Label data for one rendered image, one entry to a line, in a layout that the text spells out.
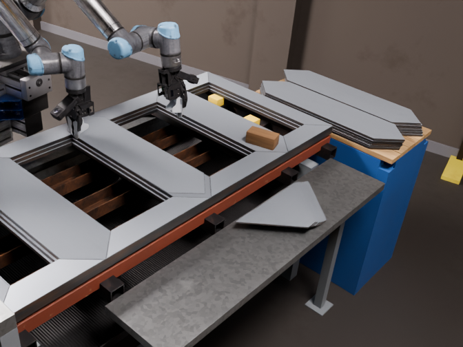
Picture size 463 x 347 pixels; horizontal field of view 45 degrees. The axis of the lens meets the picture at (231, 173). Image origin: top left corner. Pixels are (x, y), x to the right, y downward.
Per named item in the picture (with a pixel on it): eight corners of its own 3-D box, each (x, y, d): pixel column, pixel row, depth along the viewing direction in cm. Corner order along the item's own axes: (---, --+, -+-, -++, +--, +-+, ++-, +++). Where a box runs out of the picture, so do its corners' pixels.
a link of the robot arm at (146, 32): (120, 29, 199) (145, 32, 194) (140, 21, 208) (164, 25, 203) (123, 50, 203) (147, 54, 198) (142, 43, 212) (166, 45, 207)
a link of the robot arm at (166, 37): (164, 20, 202) (183, 22, 198) (167, 49, 207) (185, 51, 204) (151, 25, 196) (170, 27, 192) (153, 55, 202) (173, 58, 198)
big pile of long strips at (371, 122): (431, 129, 258) (435, 118, 255) (391, 160, 232) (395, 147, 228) (293, 75, 299) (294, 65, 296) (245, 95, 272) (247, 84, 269)
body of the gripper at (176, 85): (158, 97, 210) (154, 67, 204) (175, 91, 215) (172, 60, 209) (170, 102, 205) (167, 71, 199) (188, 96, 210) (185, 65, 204)
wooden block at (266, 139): (278, 144, 222) (280, 133, 219) (273, 151, 217) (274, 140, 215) (251, 135, 226) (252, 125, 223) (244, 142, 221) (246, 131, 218)
